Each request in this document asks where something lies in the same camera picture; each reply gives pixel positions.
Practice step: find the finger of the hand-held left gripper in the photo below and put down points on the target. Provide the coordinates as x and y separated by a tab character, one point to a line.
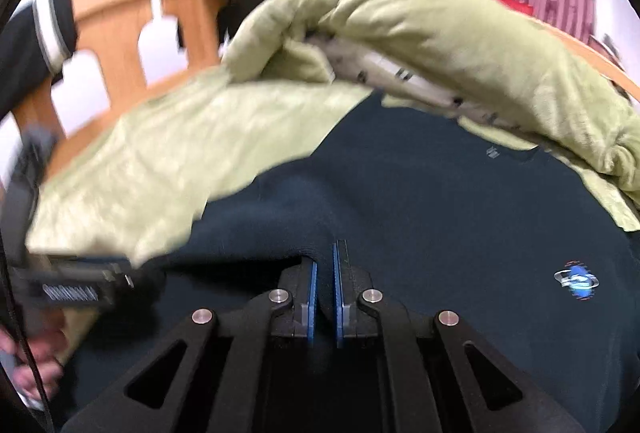
114	274

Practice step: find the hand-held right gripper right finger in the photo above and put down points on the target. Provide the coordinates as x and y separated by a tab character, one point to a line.
340	303

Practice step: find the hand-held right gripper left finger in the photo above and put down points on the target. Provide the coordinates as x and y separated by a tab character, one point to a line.
311	303

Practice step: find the dark navy sweater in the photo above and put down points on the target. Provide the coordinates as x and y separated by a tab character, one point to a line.
425	203

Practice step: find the person's left hand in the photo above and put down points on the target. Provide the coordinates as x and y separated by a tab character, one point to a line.
35	360

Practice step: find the green plush bed blanket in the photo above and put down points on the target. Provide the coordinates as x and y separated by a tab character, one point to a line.
175	148

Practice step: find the black sleeve with striped cuff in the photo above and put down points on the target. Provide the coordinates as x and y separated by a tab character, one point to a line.
20	48

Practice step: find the wooden bed headboard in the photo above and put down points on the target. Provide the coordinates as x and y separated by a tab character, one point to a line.
125	8

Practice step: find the green quilt with white lining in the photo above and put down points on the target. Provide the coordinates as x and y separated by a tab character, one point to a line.
425	28

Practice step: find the red box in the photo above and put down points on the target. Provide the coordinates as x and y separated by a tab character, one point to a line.
515	5

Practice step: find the grey metal frame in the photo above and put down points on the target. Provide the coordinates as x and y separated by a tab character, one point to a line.
611	49

